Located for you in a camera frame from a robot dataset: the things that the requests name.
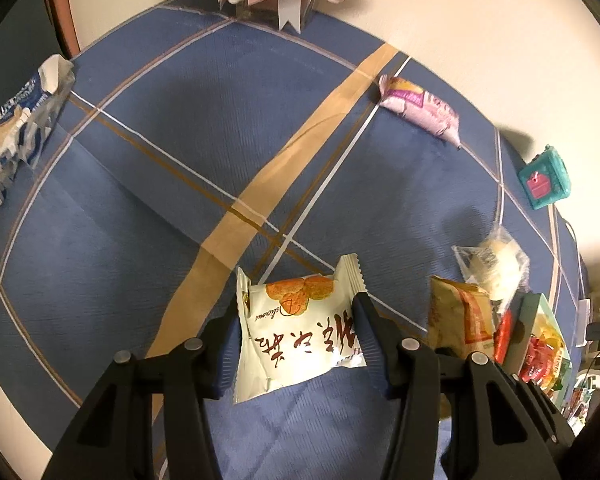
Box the orange yellow egg roll packet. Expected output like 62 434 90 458
427 275 495 359

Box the blue white snack packet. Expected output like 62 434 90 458
0 54 76 207

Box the teal toy house box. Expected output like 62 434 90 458
517 145 571 210

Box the white walnut cake packet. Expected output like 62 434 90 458
233 254 366 403

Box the white power strip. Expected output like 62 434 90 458
574 298 591 348

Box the white tray green rim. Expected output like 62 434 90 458
503 292 573 408

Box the blue plaid tablecloth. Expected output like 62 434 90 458
0 0 582 452

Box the clear wrapped round pastry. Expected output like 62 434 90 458
452 224 530 314

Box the pink small snack packet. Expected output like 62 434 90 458
378 75 462 148

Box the orange red patterned packet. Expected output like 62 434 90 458
494 309 515 364

